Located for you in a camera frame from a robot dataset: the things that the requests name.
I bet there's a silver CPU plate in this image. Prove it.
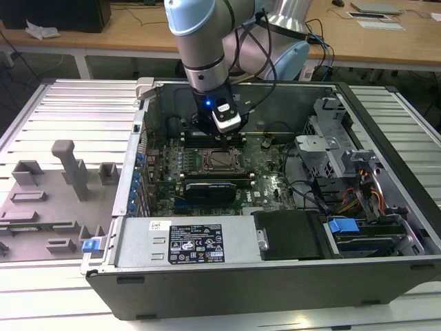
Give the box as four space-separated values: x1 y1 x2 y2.
210 152 233 168

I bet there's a black RAM slot bank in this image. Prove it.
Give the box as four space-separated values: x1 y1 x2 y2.
179 170 256 189
181 132 246 148

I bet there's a CPU socket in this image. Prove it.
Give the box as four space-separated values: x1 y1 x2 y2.
202 147 245 174

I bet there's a black graphics card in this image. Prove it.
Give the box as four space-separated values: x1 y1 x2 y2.
184 181 238 208

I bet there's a wooden desk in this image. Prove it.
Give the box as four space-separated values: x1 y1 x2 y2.
0 0 441 73

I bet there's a green motherboard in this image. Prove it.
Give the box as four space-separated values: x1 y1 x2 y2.
144 134 300 218

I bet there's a metal drive cage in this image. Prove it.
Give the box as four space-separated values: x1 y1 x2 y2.
294 98 352 179

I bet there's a silver power supply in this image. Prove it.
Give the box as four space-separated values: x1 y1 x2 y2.
113 216 269 266

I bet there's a black plastic shroud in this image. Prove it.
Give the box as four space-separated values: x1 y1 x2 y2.
253 210 328 261

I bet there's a black computer tower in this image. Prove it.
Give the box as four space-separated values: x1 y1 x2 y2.
0 0 112 34

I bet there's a white crumpled paper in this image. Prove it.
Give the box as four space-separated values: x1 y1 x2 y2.
25 19 61 41

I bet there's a grey parts rack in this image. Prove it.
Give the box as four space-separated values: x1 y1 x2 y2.
0 139 121 263

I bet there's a hard disk in blue carrier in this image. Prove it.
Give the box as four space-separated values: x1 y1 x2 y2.
327 217 407 258

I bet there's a black open PC case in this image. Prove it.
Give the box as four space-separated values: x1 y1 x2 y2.
79 76 441 321

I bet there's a grey laptop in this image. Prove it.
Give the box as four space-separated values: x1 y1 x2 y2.
350 1 402 16

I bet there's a green RAM stick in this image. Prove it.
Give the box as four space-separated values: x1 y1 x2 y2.
0 222 56 232

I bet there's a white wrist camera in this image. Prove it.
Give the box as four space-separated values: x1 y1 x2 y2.
210 98 242 134

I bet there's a grey case handle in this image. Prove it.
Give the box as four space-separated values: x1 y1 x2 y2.
134 77 156 101

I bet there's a blue cable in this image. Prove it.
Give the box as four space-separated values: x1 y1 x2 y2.
309 32 337 82

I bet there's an orange yellow wire bundle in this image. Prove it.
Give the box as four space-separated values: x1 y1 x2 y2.
339 168 385 214

